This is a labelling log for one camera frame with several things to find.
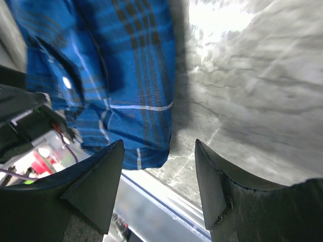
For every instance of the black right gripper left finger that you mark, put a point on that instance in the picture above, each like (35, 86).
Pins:
(75, 204)

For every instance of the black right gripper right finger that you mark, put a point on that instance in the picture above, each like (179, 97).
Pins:
(239, 206)

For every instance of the aluminium mounting rail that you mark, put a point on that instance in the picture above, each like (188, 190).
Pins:
(154, 212)

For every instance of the blue plaid long sleeve shirt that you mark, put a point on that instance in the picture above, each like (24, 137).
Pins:
(110, 66)

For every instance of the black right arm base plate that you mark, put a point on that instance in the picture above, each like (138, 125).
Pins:
(25, 117)

